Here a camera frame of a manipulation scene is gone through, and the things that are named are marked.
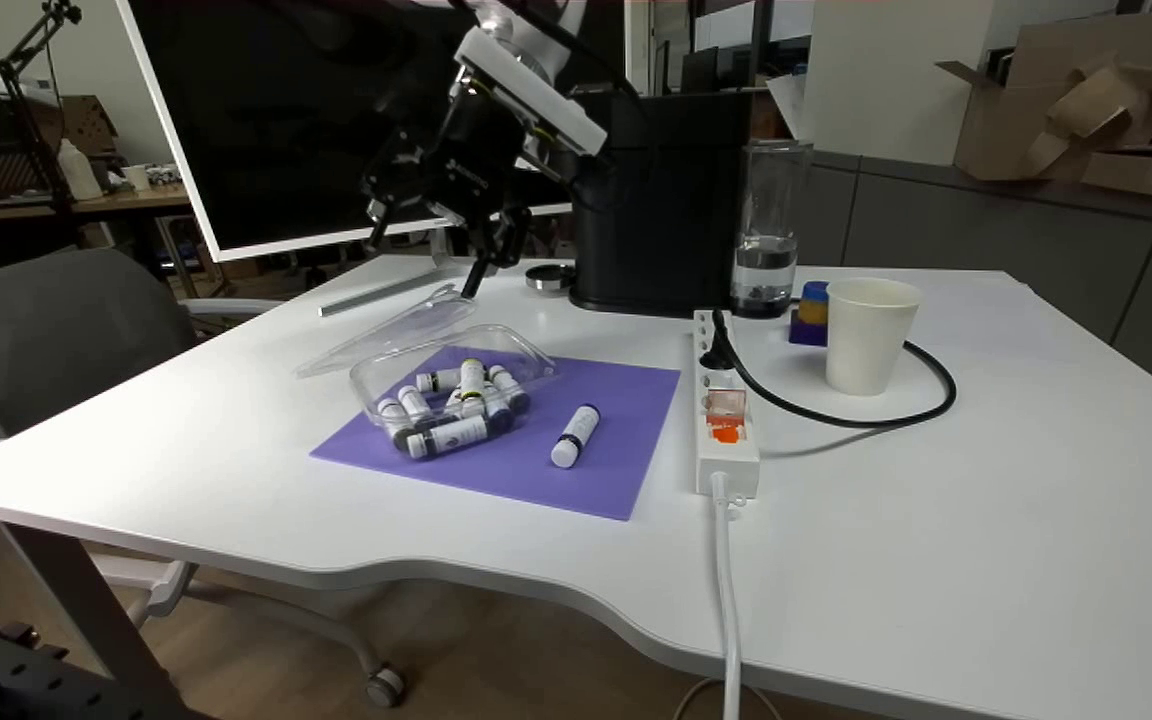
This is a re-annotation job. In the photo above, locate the white paper cup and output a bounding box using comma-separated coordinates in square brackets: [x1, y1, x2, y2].
[826, 272, 930, 399]

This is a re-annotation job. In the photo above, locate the white power cord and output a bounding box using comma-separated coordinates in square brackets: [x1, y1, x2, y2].
[710, 471, 752, 720]

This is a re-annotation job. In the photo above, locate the small blue-capped bottle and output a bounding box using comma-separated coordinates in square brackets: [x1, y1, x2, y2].
[788, 275, 833, 353]

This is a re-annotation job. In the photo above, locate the grey office chair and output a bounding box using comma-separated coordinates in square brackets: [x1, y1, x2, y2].
[0, 243, 409, 710]

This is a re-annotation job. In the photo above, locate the black coffee machine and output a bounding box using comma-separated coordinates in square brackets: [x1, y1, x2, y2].
[574, 78, 755, 320]

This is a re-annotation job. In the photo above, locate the black cable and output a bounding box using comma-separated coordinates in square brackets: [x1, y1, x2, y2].
[711, 307, 961, 430]

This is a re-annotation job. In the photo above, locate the grey table leg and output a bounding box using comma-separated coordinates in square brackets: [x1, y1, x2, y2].
[0, 524, 190, 720]

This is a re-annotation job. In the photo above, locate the white power strip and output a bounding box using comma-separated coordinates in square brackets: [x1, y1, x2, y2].
[688, 307, 766, 501]

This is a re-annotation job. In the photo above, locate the black perforated plate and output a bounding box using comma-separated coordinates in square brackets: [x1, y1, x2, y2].
[0, 623, 193, 720]

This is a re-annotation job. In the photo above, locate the silver round tray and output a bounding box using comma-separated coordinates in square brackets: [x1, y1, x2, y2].
[525, 258, 586, 293]

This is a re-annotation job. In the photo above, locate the purple mat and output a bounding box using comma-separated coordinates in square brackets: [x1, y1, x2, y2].
[308, 349, 683, 524]

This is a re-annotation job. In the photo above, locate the black power plug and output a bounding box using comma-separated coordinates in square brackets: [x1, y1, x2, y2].
[701, 313, 742, 370]

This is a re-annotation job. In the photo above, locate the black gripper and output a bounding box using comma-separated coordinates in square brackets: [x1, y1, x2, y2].
[364, 85, 533, 301]

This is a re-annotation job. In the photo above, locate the clear plastic container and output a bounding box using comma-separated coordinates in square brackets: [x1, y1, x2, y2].
[291, 281, 560, 465]

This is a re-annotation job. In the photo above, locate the wooden desk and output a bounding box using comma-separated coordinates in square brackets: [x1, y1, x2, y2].
[0, 93, 193, 272]

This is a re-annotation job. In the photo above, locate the white bottle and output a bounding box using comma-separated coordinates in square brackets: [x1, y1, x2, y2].
[52, 136, 107, 204]

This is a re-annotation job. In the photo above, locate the clear glass carafe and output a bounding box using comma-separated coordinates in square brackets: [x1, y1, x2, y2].
[727, 136, 814, 320]

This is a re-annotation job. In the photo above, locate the cream panel board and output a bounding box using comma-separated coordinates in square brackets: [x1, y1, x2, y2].
[799, 0, 1010, 170]

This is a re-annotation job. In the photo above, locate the cardboard box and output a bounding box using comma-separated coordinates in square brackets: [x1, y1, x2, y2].
[941, 4, 1152, 204]

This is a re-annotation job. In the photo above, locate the white framed monitor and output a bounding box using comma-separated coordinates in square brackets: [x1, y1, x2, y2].
[111, 0, 632, 320]

